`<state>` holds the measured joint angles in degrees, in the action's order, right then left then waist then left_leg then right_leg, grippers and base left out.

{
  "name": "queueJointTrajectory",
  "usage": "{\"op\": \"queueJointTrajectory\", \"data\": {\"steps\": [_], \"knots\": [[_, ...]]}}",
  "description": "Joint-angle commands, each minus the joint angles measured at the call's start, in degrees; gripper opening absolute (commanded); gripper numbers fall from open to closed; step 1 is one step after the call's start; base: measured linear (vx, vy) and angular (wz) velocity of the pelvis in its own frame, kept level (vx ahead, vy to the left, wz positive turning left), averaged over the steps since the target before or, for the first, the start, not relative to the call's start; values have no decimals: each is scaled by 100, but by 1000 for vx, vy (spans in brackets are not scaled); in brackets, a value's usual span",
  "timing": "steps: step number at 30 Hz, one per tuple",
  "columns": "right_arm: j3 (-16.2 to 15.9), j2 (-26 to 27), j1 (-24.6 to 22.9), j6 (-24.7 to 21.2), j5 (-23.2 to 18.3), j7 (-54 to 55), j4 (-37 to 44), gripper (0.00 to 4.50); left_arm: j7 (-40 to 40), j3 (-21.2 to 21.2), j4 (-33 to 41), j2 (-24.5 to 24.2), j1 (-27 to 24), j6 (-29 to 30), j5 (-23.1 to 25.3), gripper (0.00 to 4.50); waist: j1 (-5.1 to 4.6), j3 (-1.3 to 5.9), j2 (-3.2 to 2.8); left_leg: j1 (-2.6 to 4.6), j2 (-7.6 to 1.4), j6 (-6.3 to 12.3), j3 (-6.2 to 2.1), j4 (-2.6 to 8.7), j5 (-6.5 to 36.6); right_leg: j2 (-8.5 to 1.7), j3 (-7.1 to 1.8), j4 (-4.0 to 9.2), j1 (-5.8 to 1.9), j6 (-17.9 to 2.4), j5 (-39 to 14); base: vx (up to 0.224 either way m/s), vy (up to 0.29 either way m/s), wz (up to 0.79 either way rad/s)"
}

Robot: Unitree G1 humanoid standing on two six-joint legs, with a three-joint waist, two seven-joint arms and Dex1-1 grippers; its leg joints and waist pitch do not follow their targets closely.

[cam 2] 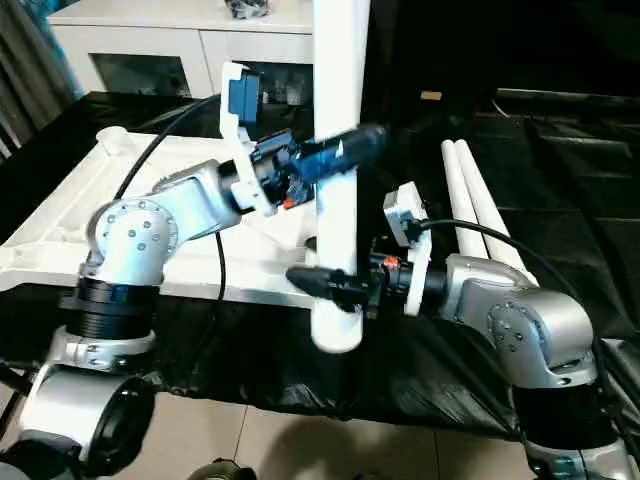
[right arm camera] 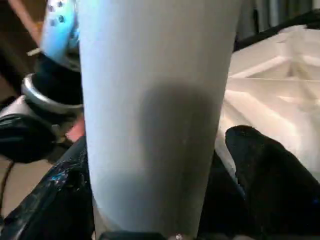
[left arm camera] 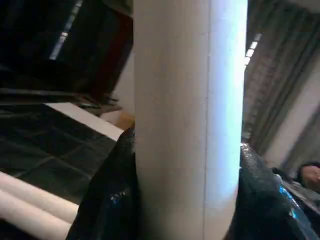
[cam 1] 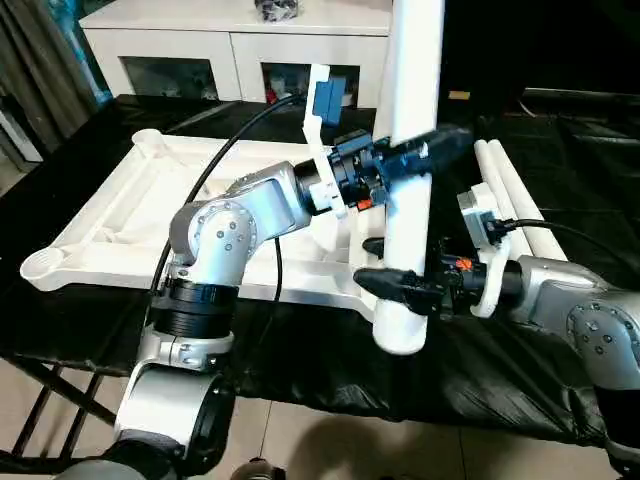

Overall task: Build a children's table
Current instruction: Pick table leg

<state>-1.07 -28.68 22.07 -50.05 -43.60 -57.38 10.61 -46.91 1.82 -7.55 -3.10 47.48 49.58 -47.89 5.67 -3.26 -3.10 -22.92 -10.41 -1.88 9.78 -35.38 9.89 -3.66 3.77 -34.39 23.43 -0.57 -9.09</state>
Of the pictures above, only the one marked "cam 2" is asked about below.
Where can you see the white plastic table leg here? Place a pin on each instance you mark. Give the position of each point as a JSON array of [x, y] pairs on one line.
[[340, 75], [467, 210], [495, 215]]

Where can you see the dark speckled object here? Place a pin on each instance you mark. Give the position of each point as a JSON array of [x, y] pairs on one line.
[[247, 9]]

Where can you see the small tan block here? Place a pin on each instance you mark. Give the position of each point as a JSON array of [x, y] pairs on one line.
[[431, 95]]

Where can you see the dark robot waist part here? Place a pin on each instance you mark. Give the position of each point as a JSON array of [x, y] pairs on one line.
[[222, 470]]

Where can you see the white glass door cabinet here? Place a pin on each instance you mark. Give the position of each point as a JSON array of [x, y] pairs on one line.
[[175, 45]]

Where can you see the dark metal bar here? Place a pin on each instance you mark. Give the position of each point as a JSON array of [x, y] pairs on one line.
[[575, 96]]

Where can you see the white plastic table top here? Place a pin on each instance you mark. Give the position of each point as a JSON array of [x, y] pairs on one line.
[[50, 225]]

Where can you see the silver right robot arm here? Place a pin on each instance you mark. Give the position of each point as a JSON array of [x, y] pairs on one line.
[[540, 320]]

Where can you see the black mat cover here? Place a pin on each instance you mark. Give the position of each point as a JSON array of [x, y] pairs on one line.
[[575, 200]]

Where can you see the grey curtain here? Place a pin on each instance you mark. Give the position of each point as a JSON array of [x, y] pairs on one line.
[[30, 75]]

